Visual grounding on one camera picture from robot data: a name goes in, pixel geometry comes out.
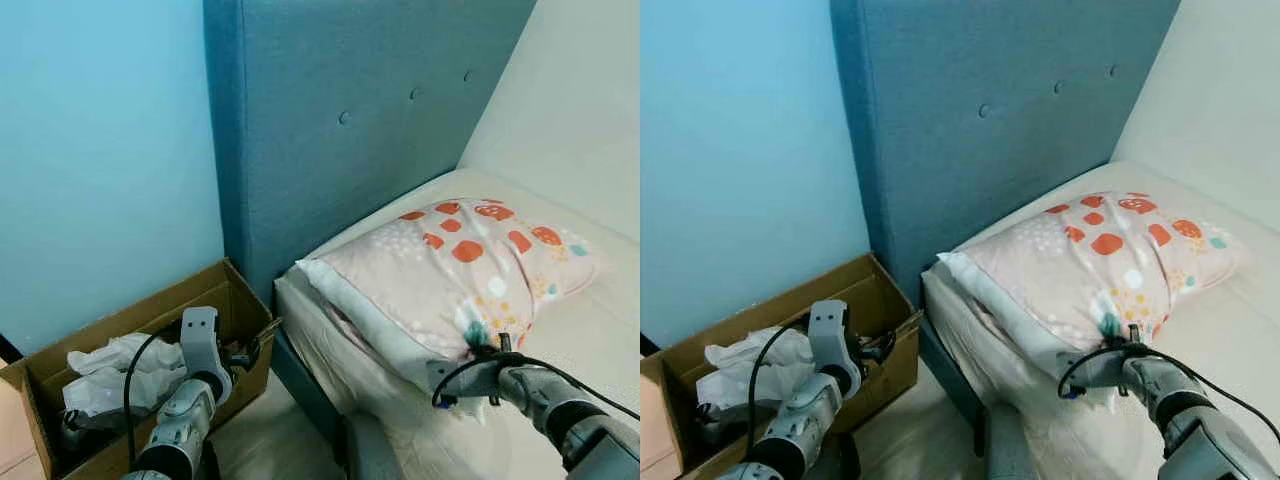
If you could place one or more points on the pink patterned pillow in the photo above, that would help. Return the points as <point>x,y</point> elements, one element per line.
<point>1090,265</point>
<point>450,270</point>

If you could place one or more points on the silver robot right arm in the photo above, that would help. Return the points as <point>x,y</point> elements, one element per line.
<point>1190,405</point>
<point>560,410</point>

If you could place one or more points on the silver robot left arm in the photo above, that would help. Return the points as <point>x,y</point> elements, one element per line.
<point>805,425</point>
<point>180,430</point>

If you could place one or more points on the mattress with cream sheet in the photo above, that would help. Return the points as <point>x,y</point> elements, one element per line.
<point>600,320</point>
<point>1240,310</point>

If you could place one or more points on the brown cardboard box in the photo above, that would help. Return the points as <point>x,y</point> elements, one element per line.
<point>770,305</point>
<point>130,312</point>

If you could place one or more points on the blue upholstered headboard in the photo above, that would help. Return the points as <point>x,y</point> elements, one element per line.
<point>350,170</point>
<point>1000,160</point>

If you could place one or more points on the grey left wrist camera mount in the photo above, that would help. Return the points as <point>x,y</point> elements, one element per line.
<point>202,340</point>
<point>832,333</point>

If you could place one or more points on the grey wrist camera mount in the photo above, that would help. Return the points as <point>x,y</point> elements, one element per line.
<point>465,380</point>
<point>1095,368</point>
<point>202,340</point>
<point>832,333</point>

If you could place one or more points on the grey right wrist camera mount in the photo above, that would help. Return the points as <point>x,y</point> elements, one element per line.
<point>1095,368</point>
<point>465,380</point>

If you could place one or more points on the dark bed frame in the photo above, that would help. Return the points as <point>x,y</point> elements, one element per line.
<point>305,385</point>
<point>950,380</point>

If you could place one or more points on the black door frame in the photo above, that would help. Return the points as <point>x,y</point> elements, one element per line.
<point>648,345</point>
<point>8,348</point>

